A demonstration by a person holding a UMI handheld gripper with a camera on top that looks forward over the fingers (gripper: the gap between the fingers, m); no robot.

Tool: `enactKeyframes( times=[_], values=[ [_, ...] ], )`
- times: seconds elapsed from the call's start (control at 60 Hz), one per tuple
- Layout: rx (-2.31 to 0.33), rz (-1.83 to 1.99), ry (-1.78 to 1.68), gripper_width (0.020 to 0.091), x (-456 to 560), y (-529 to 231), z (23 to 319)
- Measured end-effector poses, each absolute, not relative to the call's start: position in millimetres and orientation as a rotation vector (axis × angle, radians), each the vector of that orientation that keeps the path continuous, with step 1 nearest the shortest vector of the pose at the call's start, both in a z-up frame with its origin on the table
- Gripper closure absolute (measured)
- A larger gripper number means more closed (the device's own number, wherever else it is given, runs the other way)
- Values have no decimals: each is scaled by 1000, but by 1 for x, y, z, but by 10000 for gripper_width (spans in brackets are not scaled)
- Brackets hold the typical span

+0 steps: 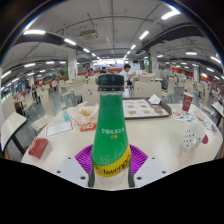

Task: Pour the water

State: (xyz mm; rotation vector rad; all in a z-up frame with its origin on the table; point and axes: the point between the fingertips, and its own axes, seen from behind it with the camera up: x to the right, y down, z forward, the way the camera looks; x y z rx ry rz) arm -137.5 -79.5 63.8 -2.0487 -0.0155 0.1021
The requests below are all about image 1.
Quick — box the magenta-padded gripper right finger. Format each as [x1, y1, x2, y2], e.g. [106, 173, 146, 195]
[128, 143, 170, 188]

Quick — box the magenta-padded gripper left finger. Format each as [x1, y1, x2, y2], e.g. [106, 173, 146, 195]
[54, 143, 96, 188]

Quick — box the green drink bottle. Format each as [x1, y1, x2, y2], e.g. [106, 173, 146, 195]
[87, 73, 135, 191]

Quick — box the small red box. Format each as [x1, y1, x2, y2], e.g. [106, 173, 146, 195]
[27, 137, 50, 160]

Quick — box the white printed paper sheet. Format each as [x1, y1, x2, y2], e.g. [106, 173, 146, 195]
[44, 120, 75, 139]

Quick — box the flat red paper packet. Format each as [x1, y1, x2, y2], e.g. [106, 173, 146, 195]
[79, 122, 98, 132]

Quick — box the white polka-dot mug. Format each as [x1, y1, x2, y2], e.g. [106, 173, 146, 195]
[182, 122, 209, 153]

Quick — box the small clear sanitizer bottle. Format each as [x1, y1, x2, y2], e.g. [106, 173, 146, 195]
[62, 108, 71, 123]

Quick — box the food wrapper with fries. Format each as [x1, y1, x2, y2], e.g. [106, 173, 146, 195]
[71, 100, 100, 126]

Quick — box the dark food tray, paper liner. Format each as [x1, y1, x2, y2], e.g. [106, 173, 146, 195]
[122, 97, 173, 120]

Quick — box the colourful printed leaflet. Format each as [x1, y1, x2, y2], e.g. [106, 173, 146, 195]
[171, 109, 198, 123]

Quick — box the flat round red coaster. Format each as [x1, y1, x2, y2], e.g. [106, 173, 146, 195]
[201, 133, 210, 145]

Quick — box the white crumpled napkin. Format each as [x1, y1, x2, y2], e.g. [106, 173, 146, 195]
[147, 93, 162, 105]

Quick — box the clear plastic bag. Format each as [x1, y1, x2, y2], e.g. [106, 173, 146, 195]
[203, 118, 214, 131]

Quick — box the white side table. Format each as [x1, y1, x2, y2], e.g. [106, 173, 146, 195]
[0, 111, 28, 151]
[210, 100, 224, 128]

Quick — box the red paper cup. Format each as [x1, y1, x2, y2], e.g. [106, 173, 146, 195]
[181, 91, 195, 113]

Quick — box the group of beige chairs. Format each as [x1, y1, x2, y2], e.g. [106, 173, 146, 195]
[1, 71, 221, 134]

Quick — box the ceiling air conditioner unit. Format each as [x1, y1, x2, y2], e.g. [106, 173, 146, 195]
[78, 29, 99, 42]

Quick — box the group of ceiling lights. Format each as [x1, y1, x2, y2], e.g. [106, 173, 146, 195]
[0, 9, 224, 84]

